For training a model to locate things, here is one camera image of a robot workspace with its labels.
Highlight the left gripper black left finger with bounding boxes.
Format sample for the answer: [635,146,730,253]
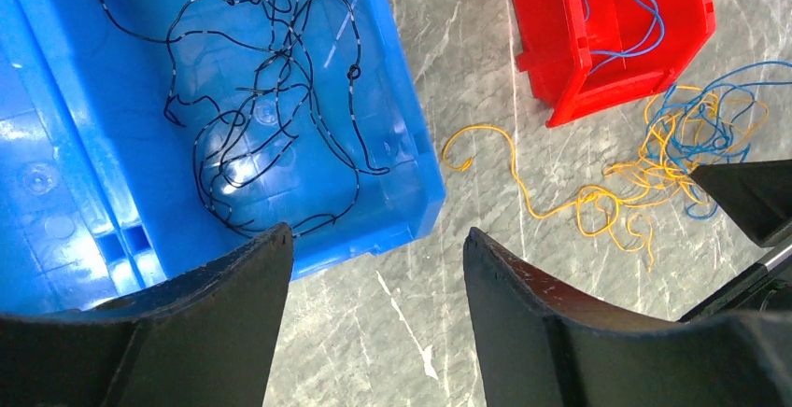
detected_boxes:
[1,223,294,406]

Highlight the red plastic bin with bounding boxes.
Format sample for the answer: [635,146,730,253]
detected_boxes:
[512,0,716,128]

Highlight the blue double plastic bin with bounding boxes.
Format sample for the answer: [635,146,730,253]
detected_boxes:
[1,0,445,316]

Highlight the yellow blue black wires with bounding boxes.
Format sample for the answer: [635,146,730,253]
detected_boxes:
[441,61,792,273]

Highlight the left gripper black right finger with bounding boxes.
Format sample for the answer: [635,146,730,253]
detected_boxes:
[463,228,791,406]

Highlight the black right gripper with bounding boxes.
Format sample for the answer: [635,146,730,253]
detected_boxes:
[678,160,791,323]

